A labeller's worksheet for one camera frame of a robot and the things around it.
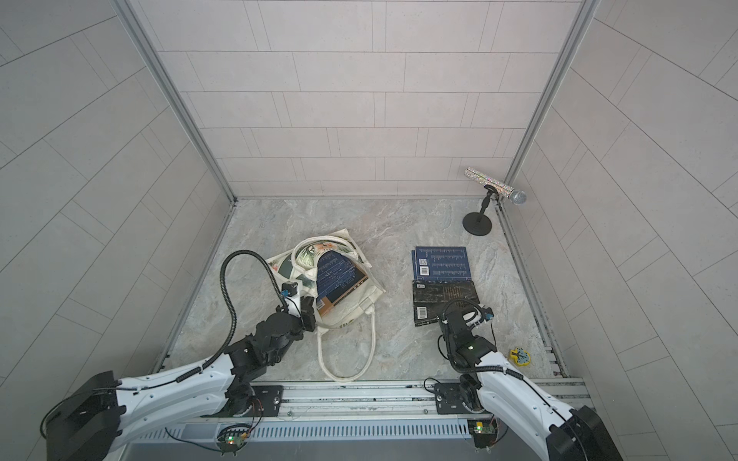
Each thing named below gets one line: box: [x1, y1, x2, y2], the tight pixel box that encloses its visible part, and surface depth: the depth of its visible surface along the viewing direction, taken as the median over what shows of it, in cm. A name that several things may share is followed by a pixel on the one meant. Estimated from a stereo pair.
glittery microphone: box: [464, 167, 528, 205], surface depth 91 cm
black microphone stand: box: [462, 184, 499, 237], surface depth 110 cm
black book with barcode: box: [412, 279, 481, 327], surface depth 91 cm
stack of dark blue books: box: [316, 250, 369, 316], surface depth 89 cm
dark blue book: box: [411, 245, 472, 281], surface depth 96 cm
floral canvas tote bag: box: [265, 228, 386, 382], surface depth 83 cm
